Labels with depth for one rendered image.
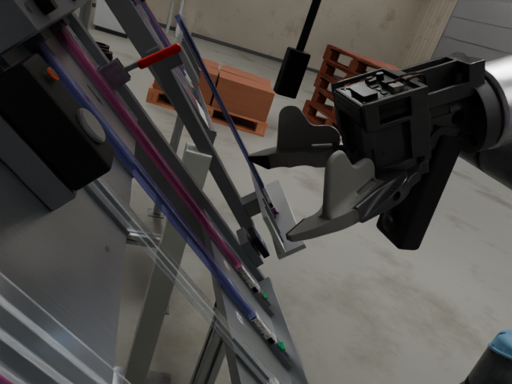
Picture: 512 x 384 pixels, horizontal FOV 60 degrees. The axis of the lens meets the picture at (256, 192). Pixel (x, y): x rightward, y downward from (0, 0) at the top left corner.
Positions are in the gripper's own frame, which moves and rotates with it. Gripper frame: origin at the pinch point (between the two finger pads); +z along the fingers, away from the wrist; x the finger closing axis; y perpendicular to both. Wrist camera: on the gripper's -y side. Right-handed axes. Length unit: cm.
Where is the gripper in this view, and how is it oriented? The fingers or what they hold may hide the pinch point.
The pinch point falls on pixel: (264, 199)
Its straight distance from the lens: 38.7
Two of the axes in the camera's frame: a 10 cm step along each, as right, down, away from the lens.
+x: 2.0, 4.5, -8.7
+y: -2.3, -8.4, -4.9
